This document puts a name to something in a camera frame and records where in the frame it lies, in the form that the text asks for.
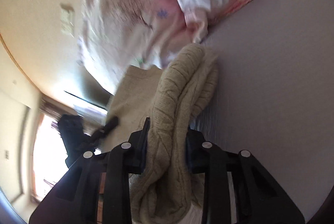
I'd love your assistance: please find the dark long wall fixture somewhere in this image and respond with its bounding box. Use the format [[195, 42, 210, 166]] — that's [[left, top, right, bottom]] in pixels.
[[64, 91, 111, 111]]

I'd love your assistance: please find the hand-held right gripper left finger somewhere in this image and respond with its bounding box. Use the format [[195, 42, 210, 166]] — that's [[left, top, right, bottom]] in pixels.
[[29, 117, 151, 224]]

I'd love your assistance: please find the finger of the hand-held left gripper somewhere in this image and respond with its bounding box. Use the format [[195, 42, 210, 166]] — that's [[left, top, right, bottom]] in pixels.
[[89, 116, 119, 147]]

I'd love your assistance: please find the bright window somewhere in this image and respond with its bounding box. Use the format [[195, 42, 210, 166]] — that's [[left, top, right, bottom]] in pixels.
[[31, 109, 79, 202]]

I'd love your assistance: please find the beige knit sweater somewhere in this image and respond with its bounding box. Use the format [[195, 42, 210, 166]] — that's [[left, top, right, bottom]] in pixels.
[[106, 43, 220, 224]]

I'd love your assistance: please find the pink floral duvet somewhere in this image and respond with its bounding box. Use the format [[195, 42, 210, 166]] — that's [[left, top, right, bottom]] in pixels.
[[76, 0, 314, 93]]

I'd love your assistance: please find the grey bed sheet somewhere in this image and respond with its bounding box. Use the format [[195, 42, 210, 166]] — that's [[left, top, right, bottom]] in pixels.
[[188, 0, 334, 215]]

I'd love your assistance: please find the white wall switch plate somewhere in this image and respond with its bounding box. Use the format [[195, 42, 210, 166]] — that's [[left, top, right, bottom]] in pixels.
[[60, 2, 76, 37]]

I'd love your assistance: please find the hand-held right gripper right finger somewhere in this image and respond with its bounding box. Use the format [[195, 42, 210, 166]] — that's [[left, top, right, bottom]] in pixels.
[[184, 131, 306, 224]]

